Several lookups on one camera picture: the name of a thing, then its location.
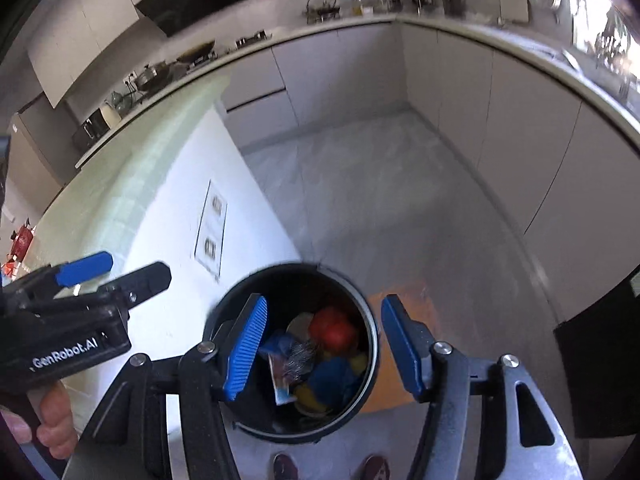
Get black microwave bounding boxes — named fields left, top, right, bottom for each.
left=72, top=112, right=111, bottom=153

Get red pot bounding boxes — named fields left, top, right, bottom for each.
left=12, top=226, right=35, bottom=263

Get person's right shoe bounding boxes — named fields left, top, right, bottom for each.
left=361, top=454, right=391, bottom=480

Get small dark blue cup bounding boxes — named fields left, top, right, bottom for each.
left=262, top=332, right=296, bottom=358

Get table with green checked cloth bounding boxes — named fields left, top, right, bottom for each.
left=37, top=77, right=233, bottom=396

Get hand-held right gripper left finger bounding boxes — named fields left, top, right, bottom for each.
left=75, top=294, right=268, bottom=480

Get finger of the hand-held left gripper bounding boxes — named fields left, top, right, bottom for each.
left=75, top=261, right=172, bottom=312
left=0, top=251, right=113, bottom=306

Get steel wool scrubber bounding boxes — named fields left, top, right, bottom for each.
left=280, top=340, right=321, bottom=376

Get black built-in appliance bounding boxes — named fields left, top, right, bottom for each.
left=552, top=265, right=640, bottom=438

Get black trash bin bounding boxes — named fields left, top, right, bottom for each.
left=202, top=262, right=381, bottom=443

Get person's left shoe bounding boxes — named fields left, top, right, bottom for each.
left=272, top=453, right=300, bottom=480

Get person's shoe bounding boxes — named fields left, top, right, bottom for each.
left=361, top=454, right=391, bottom=480
left=272, top=453, right=300, bottom=480

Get pot with lid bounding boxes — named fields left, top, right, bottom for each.
left=134, top=62, right=171, bottom=88

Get white kitchen island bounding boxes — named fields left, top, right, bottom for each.
left=125, top=110, right=301, bottom=441

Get yellow sponge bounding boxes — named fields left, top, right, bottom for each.
left=295, top=385, right=333, bottom=413

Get beige upper wall cabinets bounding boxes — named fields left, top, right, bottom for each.
left=27, top=0, right=151, bottom=108

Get red plastic bag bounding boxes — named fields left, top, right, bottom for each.
left=308, top=308, right=358, bottom=353

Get metal kettle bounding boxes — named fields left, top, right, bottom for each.
left=305, top=0, right=343, bottom=23

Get person's left hand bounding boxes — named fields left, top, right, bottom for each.
left=0, top=382, right=81, bottom=461

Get beige refrigerator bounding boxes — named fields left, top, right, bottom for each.
left=10, top=95, right=76, bottom=221

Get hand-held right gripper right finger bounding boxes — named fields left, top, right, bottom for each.
left=381, top=294, right=586, bottom=480

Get grey kitchen base cabinets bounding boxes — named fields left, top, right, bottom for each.
left=75, top=15, right=640, bottom=321

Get clear socket panel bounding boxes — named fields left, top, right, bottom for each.
left=194, top=179, right=228, bottom=281

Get kitchen window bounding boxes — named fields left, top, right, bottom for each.
left=565, top=0, right=640, bottom=106

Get black wok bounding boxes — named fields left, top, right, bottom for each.
left=177, top=40, right=217, bottom=63

